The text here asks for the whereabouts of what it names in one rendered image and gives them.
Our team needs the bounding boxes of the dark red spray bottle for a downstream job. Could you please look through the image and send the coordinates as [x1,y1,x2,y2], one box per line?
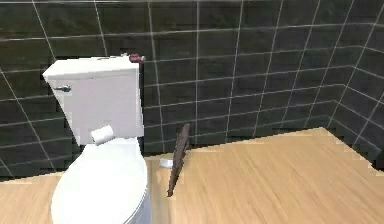
[128,53,147,64]

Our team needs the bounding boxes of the small white block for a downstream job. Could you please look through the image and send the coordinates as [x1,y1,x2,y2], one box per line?
[158,157,174,169]

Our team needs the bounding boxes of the white toilet paper roll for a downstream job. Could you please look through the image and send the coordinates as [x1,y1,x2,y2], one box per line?
[90,124,115,147]

